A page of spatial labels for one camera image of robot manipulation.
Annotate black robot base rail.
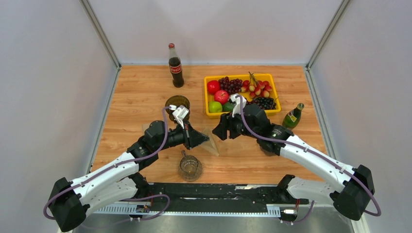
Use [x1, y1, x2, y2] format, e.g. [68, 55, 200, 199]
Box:
[96, 183, 310, 221]

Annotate ribbed glass mug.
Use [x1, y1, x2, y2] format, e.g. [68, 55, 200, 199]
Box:
[178, 150, 203, 182]

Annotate cola glass bottle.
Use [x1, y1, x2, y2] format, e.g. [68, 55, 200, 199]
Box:
[168, 43, 184, 88]

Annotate red apple far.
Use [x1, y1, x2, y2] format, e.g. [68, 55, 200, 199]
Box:
[206, 80, 221, 95]

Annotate light green apple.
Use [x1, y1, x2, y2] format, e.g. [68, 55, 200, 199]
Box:
[208, 101, 223, 113]

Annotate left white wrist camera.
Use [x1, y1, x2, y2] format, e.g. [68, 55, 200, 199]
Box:
[169, 105, 189, 128]

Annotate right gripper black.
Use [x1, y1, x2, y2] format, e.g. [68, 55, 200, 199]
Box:
[212, 107, 259, 141]

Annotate dark grape bunch near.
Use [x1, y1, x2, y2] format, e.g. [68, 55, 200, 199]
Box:
[246, 97, 277, 110]

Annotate red apple near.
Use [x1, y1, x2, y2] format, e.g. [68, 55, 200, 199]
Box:
[214, 90, 230, 105]

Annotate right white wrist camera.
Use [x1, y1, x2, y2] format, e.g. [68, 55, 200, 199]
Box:
[229, 94, 247, 117]

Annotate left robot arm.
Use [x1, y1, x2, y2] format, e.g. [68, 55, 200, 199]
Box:
[44, 120, 209, 232]

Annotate dark green lime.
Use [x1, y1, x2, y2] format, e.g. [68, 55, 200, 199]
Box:
[222, 102, 234, 112]

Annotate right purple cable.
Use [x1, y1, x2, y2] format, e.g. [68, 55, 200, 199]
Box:
[236, 95, 382, 224]

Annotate red grape bunch far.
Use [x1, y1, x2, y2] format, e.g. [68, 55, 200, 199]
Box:
[218, 76, 243, 95]

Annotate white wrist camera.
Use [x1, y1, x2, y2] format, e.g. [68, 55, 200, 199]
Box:
[169, 105, 189, 128]
[229, 94, 247, 117]

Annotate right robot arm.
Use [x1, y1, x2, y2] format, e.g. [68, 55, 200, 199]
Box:
[212, 104, 382, 221]

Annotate yellow plastic fruit tray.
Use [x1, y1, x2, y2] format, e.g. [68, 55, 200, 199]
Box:
[204, 74, 281, 119]

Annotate red apple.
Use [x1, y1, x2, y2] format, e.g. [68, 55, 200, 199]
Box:
[214, 90, 230, 105]
[206, 80, 221, 95]

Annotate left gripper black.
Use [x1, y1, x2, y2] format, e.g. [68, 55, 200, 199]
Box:
[155, 119, 210, 152]

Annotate green glass bottle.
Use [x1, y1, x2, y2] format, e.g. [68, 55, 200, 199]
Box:
[282, 103, 305, 130]

